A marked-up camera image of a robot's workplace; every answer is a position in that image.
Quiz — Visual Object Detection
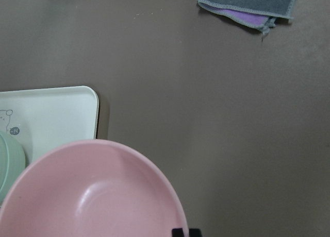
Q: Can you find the grey folded cloth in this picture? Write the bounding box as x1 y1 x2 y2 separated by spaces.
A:
197 0 296 34

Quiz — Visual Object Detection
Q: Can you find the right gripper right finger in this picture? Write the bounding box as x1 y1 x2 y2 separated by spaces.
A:
189 228 202 237

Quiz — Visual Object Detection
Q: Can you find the cream serving tray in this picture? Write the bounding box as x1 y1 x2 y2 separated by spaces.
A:
1 86 99 163

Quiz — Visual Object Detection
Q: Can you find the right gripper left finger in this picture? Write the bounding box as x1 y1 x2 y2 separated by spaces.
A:
172 228 184 237

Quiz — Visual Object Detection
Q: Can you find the small pink bowl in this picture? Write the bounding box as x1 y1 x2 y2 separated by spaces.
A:
1 140 189 236

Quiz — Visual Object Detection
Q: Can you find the top green bowl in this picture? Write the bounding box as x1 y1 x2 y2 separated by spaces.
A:
1 131 26 205

